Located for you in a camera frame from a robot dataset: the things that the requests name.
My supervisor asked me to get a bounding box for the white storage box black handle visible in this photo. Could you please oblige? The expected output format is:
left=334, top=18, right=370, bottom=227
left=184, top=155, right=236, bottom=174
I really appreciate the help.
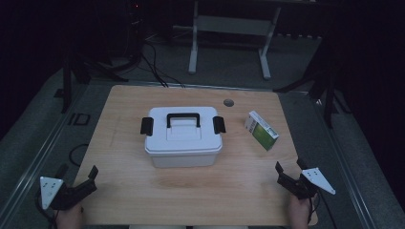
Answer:
left=139, top=106, right=227, bottom=169

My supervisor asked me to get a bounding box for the white metal desk frame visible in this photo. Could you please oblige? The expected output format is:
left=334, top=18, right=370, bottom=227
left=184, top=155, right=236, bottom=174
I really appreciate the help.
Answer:
left=173, top=0, right=283, bottom=81

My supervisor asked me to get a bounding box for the dark equipment tower red light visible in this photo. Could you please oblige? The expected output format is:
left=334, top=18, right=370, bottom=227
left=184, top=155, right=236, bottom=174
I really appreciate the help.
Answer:
left=126, top=0, right=148, bottom=63

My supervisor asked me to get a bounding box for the right hand-held gripper cable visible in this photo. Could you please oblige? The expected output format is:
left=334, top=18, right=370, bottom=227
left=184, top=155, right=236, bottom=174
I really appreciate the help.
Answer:
left=306, top=190, right=338, bottom=229

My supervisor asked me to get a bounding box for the person's left hand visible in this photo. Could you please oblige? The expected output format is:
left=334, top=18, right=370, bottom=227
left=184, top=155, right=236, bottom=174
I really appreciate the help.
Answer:
left=55, top=205, right=85, bottom=229

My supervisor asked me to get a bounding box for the person's right hand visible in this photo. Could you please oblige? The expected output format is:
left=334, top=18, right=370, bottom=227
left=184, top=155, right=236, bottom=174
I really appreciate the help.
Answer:
left=288, top=194, right=320, bottom=229

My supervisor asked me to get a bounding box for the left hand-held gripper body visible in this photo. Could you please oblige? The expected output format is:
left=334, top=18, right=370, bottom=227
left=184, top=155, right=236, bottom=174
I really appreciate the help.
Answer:
left=39, top=177, right=85, bottom=211

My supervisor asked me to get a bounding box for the black tripod stand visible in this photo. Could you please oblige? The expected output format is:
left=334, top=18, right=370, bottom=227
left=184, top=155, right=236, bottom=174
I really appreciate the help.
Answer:
left=272, top=36, right=352, bottom=129
left=59, top=47, right=130, bottom=115

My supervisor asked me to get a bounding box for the green and white carton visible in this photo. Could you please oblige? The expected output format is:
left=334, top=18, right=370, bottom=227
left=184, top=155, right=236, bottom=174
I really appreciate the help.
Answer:
left=244, top=110, right=280, bottom=152

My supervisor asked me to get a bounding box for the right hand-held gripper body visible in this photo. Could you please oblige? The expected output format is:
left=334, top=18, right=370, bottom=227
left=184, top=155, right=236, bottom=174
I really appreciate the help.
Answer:
left=295, top=167, right=336, bottom=200

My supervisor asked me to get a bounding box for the left hand-held gripper cable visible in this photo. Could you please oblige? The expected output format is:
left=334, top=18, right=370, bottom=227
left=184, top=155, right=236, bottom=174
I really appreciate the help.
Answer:
left=33, top=190, right=59, bottom=229

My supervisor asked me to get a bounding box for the black floor bracket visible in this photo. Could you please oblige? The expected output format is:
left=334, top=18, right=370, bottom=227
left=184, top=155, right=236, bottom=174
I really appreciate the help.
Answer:
left=67, top=113, right=92, bottom=127

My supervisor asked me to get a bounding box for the black looped floor cable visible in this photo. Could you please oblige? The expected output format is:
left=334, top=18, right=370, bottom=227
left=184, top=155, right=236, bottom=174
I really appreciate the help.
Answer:
left=68, top=143, right=90, bottom=168

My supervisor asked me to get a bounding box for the hand-held gripper cable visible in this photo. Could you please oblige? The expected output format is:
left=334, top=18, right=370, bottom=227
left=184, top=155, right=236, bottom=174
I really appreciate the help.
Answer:
left=306, top=190, right=338, bottom=229
left=33, top=190, right=59, bottom=229

